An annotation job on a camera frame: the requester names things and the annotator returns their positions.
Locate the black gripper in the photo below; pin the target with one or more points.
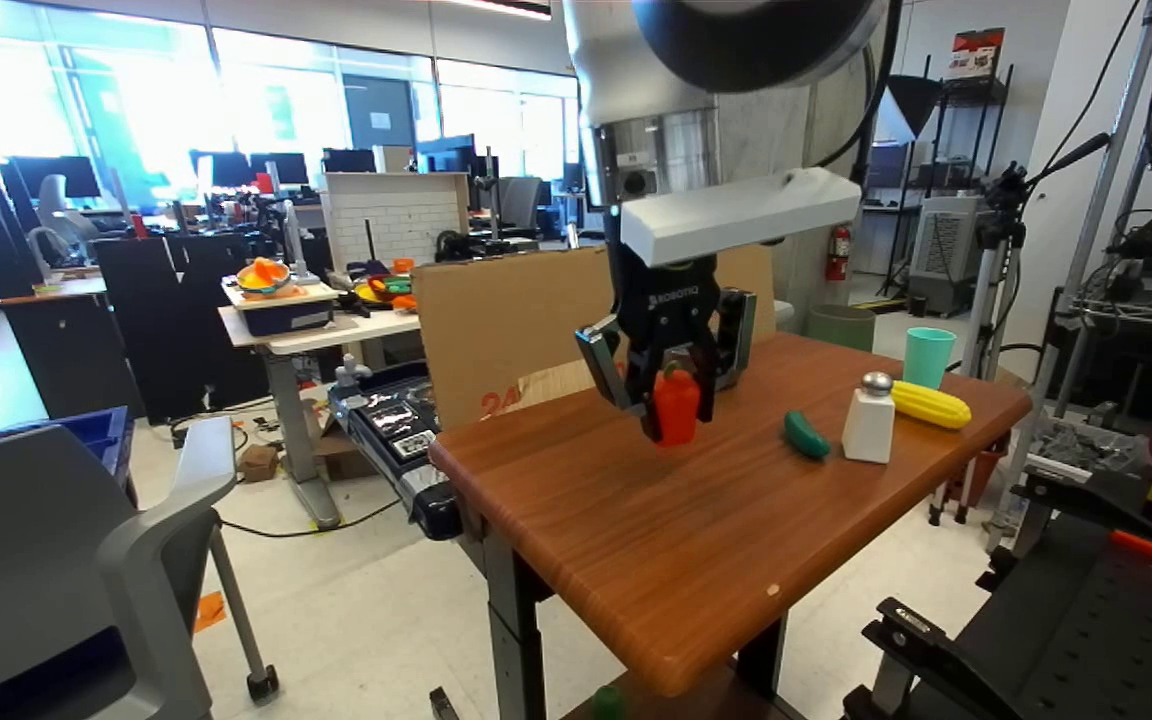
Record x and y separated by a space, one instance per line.
667 301

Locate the orange toy bell pepper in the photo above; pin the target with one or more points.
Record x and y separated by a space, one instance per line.
677 406

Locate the black perforated robot base table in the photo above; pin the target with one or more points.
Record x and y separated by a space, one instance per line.
1111 640

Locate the cardboard backboard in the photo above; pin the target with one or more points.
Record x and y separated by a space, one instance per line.
508 335

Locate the small green toy pickle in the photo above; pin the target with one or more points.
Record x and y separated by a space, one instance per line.
810 437

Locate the brown wooden table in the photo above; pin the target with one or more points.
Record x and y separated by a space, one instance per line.
680 521

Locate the red fire extinguisher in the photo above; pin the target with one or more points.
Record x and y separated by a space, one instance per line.
842 252

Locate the white salt shaker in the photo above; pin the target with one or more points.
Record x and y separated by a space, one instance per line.
868 425

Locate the teal plastic cup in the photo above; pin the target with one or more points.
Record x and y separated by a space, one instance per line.
931 357

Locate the yellow toy corn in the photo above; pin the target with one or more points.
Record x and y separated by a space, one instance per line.
935 406

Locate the white partition board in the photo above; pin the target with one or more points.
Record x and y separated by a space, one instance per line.
391 212

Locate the white side table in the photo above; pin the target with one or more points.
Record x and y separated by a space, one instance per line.
308 342

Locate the black bin of toy food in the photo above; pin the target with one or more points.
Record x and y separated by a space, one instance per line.
282 304

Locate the metal equipment shelf rack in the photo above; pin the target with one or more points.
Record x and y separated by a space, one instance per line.
1136 304

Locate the black cabinet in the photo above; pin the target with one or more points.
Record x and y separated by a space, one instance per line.
176 324

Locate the light gray plastic chair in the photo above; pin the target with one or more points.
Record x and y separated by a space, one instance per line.
28 560

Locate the camera tripod with boom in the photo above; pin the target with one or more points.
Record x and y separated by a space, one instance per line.
1003 265

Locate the red wall sign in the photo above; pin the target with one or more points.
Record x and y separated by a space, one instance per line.
979 55

